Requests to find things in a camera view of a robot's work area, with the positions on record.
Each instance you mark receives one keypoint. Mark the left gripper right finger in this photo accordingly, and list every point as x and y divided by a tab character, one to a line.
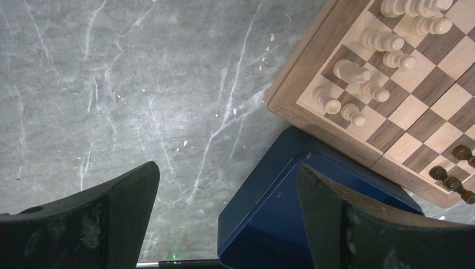
347	229

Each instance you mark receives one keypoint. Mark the light wooden queen piece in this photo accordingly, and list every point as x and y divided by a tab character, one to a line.
413	8

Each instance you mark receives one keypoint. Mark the blue square tray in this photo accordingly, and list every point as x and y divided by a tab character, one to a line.
263	227

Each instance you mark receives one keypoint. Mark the light wooden knight piece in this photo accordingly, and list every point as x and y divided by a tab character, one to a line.
351	72

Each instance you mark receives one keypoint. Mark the light wooden pawn piece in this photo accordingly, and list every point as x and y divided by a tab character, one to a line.
351	113

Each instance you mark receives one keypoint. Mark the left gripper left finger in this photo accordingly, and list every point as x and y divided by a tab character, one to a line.
100	227

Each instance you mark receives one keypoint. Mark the light wooden bishop piece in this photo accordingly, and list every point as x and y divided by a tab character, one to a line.
383	41

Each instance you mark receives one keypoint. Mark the light wooden rook piece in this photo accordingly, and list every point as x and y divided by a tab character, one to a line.
323	97

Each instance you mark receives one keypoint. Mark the wooden chess board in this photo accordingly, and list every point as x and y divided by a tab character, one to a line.
422	137

